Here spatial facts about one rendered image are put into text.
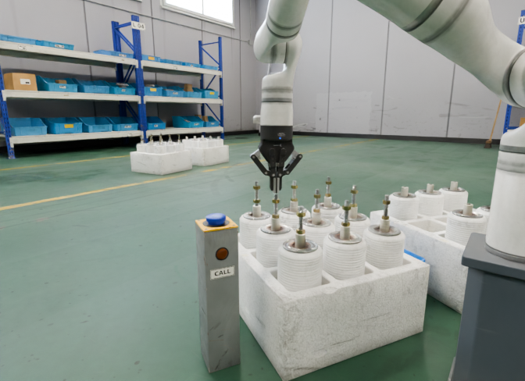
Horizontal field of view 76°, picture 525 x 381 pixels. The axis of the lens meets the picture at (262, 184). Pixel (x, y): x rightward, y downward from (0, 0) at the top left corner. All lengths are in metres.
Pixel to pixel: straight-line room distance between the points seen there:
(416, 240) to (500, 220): 0.50
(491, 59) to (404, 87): 6.58
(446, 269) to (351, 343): 0.39
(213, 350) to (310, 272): 0.26
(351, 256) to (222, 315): 0.30
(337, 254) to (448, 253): 0.40
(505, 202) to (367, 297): 0.33
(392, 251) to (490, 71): 0.42
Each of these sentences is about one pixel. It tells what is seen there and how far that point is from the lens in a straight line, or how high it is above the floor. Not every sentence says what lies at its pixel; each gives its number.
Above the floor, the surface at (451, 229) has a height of 0.21.
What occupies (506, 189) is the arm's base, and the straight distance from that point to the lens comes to 0.65.
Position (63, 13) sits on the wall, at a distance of 6.16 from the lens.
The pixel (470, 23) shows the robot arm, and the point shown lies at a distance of 0.56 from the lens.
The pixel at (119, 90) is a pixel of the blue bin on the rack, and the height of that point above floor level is 0.84.
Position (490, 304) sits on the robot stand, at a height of 0.23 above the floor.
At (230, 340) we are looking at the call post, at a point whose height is 0.07.
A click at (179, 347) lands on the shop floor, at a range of 0.88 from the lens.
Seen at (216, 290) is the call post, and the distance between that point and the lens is 0.70.
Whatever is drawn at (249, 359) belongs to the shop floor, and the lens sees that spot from 0.83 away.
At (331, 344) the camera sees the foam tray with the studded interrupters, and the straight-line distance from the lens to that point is 0.79.
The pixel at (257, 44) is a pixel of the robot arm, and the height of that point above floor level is 0.67.
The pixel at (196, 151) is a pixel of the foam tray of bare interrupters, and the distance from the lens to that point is 3.46.
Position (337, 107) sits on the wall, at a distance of 7.66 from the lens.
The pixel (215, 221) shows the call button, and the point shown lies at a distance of 0.66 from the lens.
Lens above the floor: 0.53
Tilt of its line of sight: 12 degrees down
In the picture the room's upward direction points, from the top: straight up
